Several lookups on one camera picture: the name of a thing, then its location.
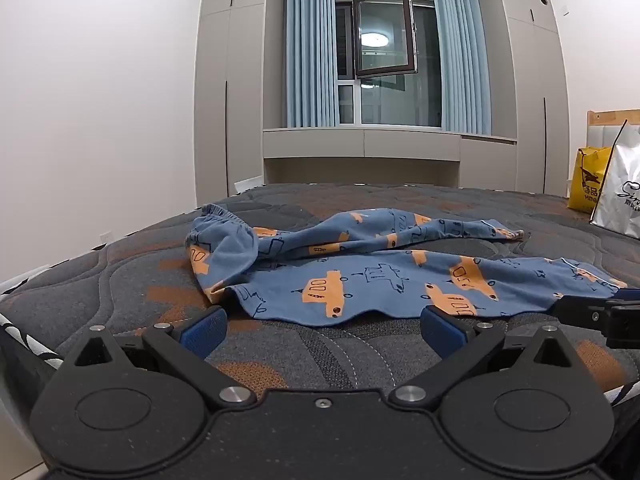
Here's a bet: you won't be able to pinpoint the yellow shopping bag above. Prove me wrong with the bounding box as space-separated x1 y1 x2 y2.
567 146 614 213

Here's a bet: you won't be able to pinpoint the window with open sash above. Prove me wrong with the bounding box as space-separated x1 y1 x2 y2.
334 0 444 127

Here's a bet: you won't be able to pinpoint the grey and orange quilted mattress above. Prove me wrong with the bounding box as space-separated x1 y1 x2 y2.
0 182 640 413

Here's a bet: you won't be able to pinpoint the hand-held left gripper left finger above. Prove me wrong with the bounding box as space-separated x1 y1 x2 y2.
60 305 257 408

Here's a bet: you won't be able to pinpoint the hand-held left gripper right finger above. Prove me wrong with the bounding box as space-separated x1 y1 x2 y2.
389 304 582 408

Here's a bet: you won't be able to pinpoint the white shopping bag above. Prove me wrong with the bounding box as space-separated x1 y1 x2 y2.
588 120 640 240

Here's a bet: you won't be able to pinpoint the blue pants with orange cars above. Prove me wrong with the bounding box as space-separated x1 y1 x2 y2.
185 203 628 328

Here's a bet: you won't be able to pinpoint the wooden padded headboard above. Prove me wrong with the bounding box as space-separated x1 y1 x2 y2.
585 107 640 181

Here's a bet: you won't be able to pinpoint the beige wardrobe with round hole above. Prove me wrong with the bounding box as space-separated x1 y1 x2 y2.
492 0 571 197

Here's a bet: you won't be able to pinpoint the light blue curtain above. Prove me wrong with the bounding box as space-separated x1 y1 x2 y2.
430 0 494 136
283 0 340 129

